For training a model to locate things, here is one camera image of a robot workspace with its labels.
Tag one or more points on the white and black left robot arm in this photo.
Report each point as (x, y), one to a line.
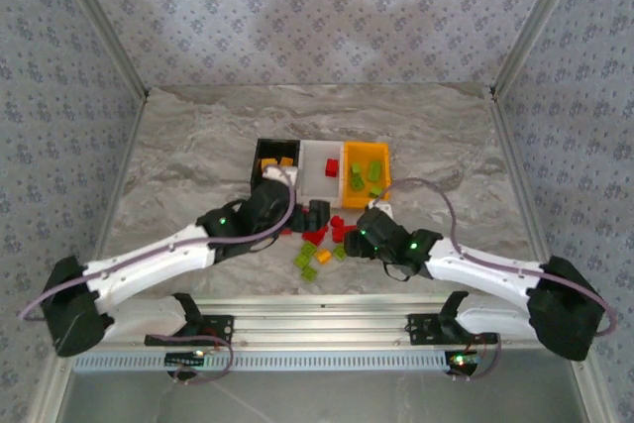
(148, 264)

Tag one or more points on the right circuit board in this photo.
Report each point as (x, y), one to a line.
(463, 359)

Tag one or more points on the aluminium side rail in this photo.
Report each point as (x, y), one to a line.
(515, 155)
(128, 155)

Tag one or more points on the orange plastic bin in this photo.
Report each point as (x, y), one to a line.
(365, 200)

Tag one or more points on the large red lego brick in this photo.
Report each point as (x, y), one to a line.
(315, 237)

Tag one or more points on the aluminium mounting rail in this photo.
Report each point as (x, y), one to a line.
(322, 324)

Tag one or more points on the aluminium frame post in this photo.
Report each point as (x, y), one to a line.
(537, 22)
(102, 22)

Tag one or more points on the circuit board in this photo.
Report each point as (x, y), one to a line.
(185, 357)
(463, 359)

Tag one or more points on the left circuit board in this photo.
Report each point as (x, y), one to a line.
(185, 357)

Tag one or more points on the large green lego brick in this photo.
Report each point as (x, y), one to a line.
(375, 170)

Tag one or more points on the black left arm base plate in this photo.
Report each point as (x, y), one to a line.
(218, 331)

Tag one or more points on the black plastic bin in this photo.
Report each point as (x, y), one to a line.
(257, 150)

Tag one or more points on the small orange lego brick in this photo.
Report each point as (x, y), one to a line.
(323, 256)

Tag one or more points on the white plastic bin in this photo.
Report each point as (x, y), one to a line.
(317, 180)

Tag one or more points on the yellow lego brick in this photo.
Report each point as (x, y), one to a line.
(268, 163)

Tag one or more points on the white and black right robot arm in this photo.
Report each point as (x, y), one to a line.
(475, 269)

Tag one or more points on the small red lego brick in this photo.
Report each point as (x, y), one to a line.
(337, 221)
(285, 232)

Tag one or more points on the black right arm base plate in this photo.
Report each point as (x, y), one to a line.
(426, 331)

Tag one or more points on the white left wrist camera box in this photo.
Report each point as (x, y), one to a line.
(282, 175)

